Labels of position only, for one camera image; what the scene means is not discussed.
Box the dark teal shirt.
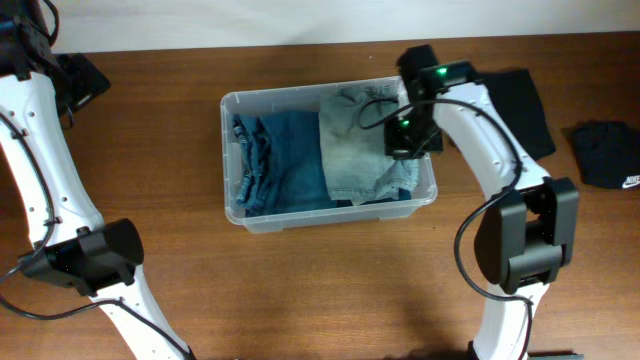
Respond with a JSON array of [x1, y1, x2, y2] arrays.
[[336, 189, 412, 208]]

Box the light grey jeans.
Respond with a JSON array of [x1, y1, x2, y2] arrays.
[[319, 87, 420, 205]]

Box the blue denim jeans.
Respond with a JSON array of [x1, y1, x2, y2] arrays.
[[232, 111, 337, 217]]

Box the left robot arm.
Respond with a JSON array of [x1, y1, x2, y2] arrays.
[[1, 0, 194, 359]]

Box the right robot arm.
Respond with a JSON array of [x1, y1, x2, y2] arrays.
[[385, 60, 579, 359]]

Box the black shorts red waistband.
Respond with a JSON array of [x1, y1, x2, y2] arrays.
[[479, 69, 556, 160]]

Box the clear plastic storage bin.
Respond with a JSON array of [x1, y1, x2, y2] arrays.
[[220, 76, 438, 234]]

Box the black garment white logo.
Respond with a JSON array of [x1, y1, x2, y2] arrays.
[[570, 121, 639, 189]]

